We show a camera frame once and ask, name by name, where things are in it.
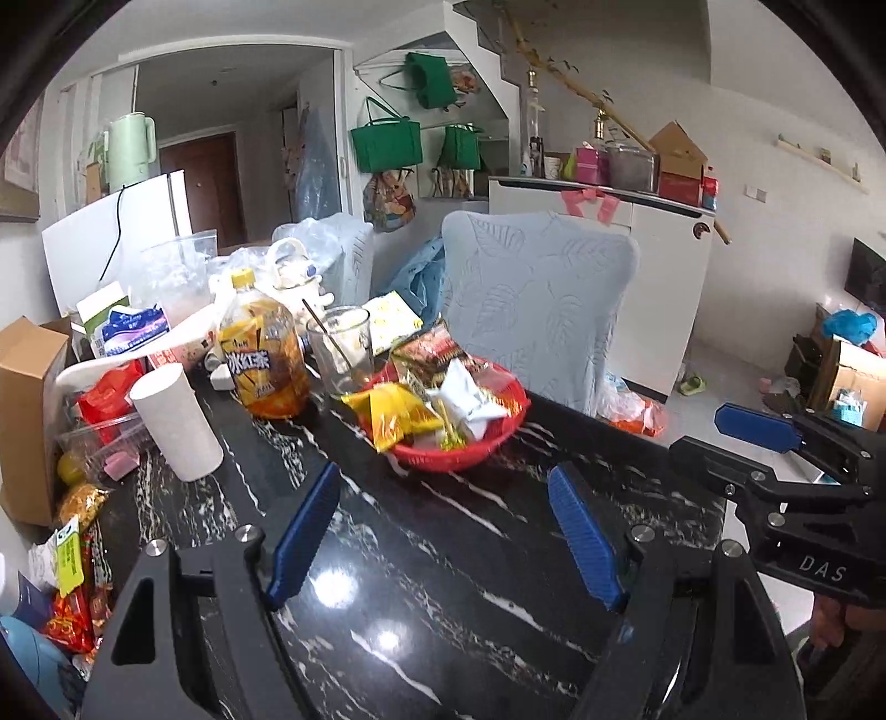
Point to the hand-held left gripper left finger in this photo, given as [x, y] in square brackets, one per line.
[304, 533]

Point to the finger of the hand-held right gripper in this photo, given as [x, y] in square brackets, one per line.
[720, 467]
[758, 424]

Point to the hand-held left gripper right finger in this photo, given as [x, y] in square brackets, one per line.
[585, 533]

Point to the red plastic mesh basket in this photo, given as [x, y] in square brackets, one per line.
[443, 460]

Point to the person's right hand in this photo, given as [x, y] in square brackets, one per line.
[848, 630]

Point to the green slipper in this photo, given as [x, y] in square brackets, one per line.
[692, 385]

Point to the cardboard box with clutter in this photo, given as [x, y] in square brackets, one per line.
[848, 384]

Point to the red white plastic bag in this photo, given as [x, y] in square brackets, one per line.
[633, 412]

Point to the bright blue plastic bag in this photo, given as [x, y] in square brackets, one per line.
[851, 327]

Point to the white paper towel roll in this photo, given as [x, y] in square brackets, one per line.
[176, 429]

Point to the clear plastic wrapper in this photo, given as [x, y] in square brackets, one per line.
[502, 388]

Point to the clear glass cup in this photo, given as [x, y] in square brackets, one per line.
[339, 367]

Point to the white cabinet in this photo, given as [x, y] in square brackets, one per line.
[664, 277]

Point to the white red snack packet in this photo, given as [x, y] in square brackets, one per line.
[464, 401]

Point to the black television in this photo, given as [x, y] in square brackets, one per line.
[869, 277]

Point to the clear plastic box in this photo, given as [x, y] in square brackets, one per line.
[111, 453]

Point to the pink white paper bowl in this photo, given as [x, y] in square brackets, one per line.
[180, 356]

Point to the golden yellow snack packet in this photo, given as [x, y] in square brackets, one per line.
[83, 505]

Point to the smiley print paper bag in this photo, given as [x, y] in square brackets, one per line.
[391, 322]

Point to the chair with leaf pattern cover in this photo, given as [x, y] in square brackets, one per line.
[540, 304]
[353, 266]

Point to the red plastic packet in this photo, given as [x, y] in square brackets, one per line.
[111, 401]

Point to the green label packet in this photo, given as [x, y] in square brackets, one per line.
[69, 561]

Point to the red soda bottle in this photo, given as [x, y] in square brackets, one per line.
[710, 188]

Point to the red printed snack packet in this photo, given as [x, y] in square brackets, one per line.
[79, 619]

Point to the red box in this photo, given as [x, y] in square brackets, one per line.
[680, 188]

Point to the white cartoon kettle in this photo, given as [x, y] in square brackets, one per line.
[297, 277]

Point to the white plastic tray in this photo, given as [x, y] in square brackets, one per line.
[104, 367]

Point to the blue tissue pack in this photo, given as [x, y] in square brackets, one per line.
[135, 331]

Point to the pink ribbon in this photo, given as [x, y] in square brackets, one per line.
[588, 204]

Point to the steel pot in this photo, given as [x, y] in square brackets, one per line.
[631, 169]

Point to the clear zip bag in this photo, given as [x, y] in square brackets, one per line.
[176, 277]

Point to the open cardboard box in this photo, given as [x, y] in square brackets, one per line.
[675, 149]

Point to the brown cardboard box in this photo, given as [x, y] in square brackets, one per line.
[28, 415]

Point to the clear plastic bag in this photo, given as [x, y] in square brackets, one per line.
[304, 232]

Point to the blue round object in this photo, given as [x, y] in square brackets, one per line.
[34, 671]

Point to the white green carton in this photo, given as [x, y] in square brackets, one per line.
[100, 308]

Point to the pink box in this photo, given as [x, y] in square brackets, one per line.
[590, 166]

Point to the white mug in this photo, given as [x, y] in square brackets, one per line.
[552, 168]

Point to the colourful printed hanging bag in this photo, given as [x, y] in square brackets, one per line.
[387, 204]

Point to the brown door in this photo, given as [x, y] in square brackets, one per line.
[207, 194]

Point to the white refrigerator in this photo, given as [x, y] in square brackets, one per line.
[90, 235]

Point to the bamboo pole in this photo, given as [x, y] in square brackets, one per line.
[588, 97]

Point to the tall glass bottle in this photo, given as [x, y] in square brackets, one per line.
[533, 131]

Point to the large green tote bag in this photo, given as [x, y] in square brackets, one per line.
[387, 142]

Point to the small green tote bag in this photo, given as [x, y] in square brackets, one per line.
[460, 149]

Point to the pale green electric kettle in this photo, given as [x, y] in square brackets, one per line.
[130, 152]

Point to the framed picture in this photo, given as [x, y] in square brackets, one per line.
[21, 166]

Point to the white wall socket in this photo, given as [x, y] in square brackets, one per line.
[755, 192]

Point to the wooden wall shelf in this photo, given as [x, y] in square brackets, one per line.
[824, 163]

